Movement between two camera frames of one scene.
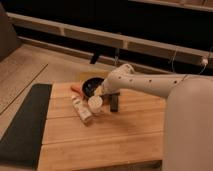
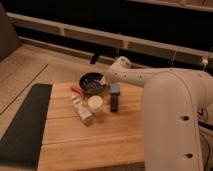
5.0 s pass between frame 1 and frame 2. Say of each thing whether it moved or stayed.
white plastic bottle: stayed
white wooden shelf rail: stayed
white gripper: moved
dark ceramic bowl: moved
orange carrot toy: stayed
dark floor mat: stayed
